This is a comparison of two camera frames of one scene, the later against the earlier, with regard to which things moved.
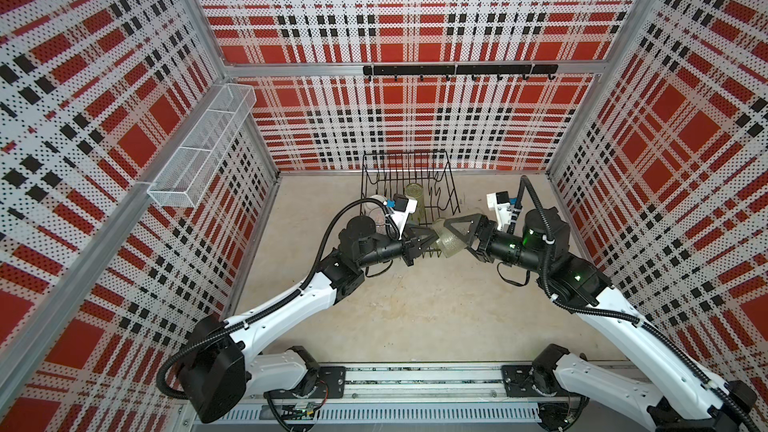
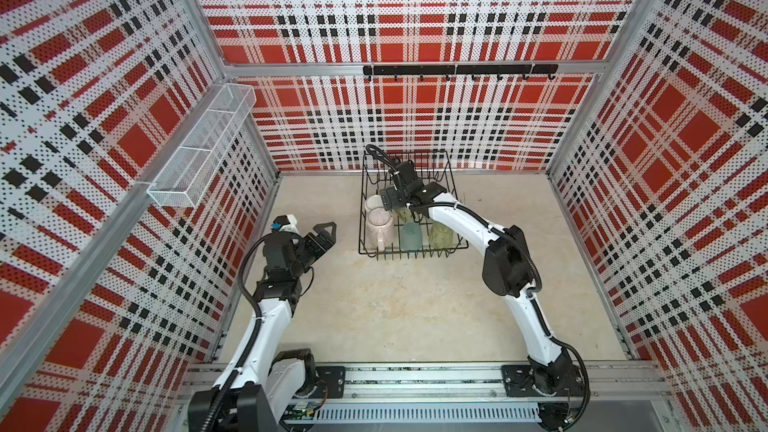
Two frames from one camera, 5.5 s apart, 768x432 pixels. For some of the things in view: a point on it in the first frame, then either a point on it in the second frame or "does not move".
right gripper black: [479, 226] -> [392, 194]
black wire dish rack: [423, 176] does not move
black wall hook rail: [463, 69] does not move
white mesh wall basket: [181, 184] does not move
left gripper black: [413, 246] -> [327, 241]
